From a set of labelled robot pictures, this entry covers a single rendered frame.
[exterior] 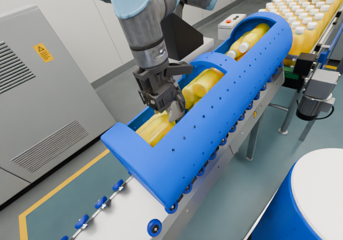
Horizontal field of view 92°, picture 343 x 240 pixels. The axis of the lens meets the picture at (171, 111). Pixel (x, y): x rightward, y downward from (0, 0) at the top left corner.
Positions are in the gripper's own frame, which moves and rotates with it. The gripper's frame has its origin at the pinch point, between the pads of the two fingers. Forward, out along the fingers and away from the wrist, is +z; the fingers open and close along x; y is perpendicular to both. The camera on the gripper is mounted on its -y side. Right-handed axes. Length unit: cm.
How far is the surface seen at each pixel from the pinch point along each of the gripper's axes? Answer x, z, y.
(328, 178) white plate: 40.0, 11.8, -10.5
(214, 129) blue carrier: 12.8, 1.1, -1.8
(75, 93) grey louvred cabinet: -145, 45, 5
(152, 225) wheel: 9.6, 17.5, 27.0
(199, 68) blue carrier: -13.9, 5.8, -31.5
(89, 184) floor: -106, 116, 55
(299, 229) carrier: 39.2, 17.7, 2.9
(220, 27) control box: -32, 8, -81
